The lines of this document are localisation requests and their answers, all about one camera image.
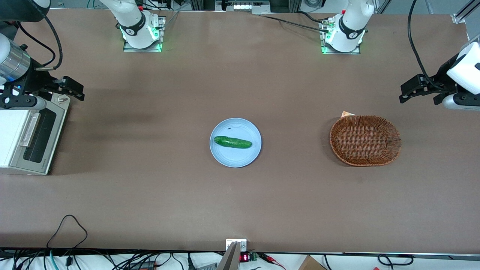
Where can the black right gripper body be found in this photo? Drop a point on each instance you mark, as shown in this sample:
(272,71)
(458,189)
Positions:
(38,79)

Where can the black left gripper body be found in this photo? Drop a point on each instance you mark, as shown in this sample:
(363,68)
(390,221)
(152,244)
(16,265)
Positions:
(442,77)

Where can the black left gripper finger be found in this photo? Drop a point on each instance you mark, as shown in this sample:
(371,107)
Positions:
(414,84)
(410,97)

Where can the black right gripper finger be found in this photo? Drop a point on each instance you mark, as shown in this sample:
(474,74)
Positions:
(73,84)
(77,95)

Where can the oven door with glass window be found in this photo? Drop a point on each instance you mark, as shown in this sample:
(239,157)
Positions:
(52,142)

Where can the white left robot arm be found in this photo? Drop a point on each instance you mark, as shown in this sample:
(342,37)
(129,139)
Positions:
(350,22)

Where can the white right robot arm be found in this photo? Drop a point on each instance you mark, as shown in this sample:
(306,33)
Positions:
(132,20)

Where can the round oven control knob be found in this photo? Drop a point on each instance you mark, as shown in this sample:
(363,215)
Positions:
(64,99)

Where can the white toaster oven body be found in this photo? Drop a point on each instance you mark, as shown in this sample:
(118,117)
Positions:
(9,135)

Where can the brown wicker basket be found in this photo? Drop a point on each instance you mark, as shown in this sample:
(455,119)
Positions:
(365,140)

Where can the small orange paper piece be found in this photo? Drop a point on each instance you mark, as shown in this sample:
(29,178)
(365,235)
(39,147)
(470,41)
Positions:
(347,113)

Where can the green cucumber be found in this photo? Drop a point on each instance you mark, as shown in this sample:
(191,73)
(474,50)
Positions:
(232,142)

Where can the light blue round plate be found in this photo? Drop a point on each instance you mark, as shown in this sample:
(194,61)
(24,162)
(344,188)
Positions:
(236,157)

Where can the white power strip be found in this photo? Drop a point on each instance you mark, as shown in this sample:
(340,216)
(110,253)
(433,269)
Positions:
(243,5)

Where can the brown cardboard box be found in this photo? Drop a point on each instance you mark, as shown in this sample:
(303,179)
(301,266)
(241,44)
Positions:
(311,264)

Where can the red clip test leads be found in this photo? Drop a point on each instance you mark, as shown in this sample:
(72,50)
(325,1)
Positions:
(272,259)

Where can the red digit display module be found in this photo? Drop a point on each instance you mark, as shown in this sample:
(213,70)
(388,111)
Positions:
(244,257)

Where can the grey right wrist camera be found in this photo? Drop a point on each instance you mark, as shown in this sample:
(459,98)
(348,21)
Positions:
(35,103)

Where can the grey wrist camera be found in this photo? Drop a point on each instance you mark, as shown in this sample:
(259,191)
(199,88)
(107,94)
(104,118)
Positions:
(35,103)
(461,102)

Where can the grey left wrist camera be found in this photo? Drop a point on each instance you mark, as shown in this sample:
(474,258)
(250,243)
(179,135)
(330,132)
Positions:
(461,102)

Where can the aluminium frame profile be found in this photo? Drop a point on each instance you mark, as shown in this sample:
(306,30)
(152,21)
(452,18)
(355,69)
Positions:
(465,11)

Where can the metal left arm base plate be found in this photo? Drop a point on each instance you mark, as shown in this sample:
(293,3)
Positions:
(322,37)

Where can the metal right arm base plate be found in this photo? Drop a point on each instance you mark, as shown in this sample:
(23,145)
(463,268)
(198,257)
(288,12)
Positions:
(162,26)

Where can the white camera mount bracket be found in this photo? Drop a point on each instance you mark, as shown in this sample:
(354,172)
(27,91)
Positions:
(243,245)

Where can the grey camera mount bar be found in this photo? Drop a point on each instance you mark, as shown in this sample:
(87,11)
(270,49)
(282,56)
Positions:
(229,260)

